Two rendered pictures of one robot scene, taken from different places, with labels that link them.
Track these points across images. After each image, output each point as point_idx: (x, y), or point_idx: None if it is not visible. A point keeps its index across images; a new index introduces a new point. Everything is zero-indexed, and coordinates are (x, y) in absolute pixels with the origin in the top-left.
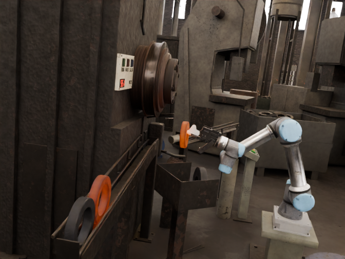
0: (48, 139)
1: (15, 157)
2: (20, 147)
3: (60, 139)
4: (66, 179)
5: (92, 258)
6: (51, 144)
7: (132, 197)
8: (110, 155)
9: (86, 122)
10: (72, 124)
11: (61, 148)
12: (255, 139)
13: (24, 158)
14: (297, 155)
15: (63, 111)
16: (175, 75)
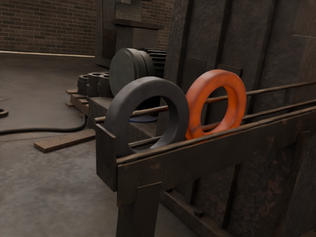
0: (210, 51)
1: (178, 73)
2: (185, 62)
3: (225, 52)
4: (222, 107)
5: (157, 187)
6: (212, 57)
7: (299, 146)
8: (283, 80)
9: (257, 25)
10: (241, 31)
11: (224, 65)
12: None
13: (187, 75)
14: None
15: (234, 13)
16: None
